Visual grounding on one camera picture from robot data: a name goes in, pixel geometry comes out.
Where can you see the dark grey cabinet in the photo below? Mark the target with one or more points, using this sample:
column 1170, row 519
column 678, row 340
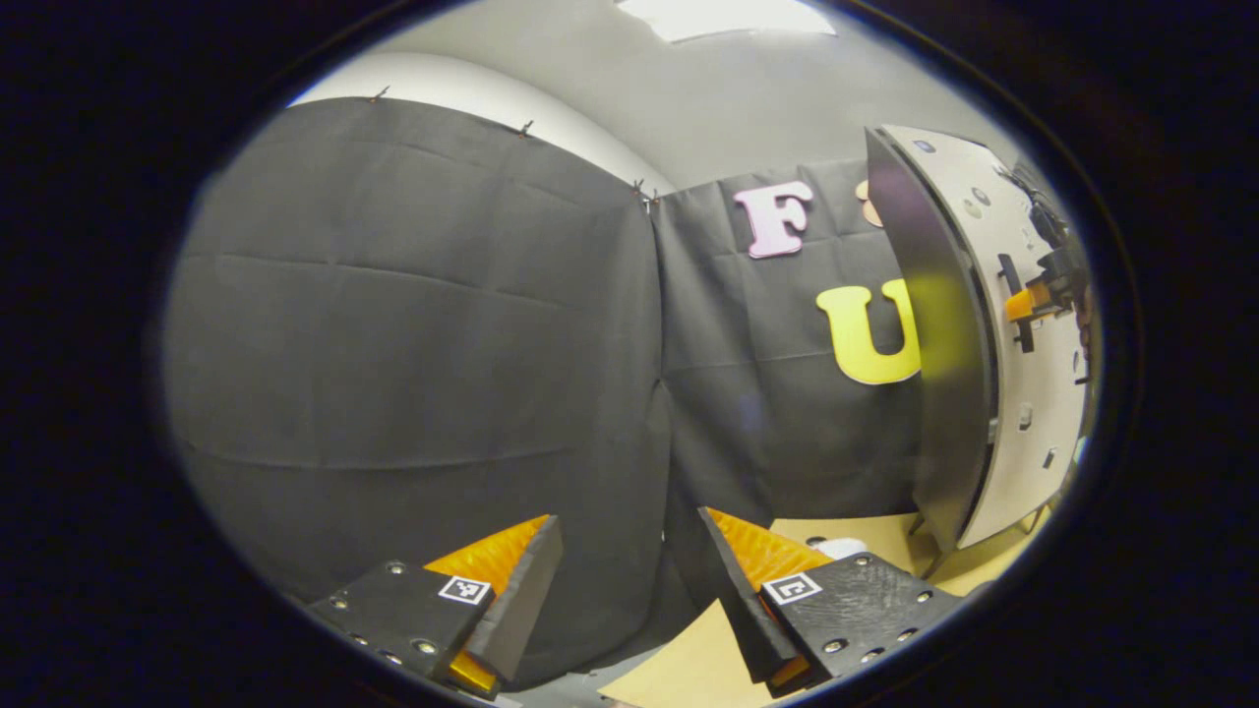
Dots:
column 944, row 374

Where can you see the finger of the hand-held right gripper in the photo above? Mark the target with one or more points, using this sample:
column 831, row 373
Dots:
column 1025, row 304

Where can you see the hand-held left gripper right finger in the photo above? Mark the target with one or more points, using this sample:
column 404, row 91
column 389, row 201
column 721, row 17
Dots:
column 743, row 610

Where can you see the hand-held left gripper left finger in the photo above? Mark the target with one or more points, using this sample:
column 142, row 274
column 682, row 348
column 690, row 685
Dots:
column 521, row 610

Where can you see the large ceiling light panel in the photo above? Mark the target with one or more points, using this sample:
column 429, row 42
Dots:
column 728, row 15

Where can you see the beige cabinet door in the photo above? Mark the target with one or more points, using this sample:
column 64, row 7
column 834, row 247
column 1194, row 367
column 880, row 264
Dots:
column 1033, row 433

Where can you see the white plush toy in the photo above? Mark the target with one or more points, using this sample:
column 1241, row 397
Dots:
column 838, row 548

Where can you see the black backdrop cloth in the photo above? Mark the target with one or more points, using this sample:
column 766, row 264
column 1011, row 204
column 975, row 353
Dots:
column 413, row 344

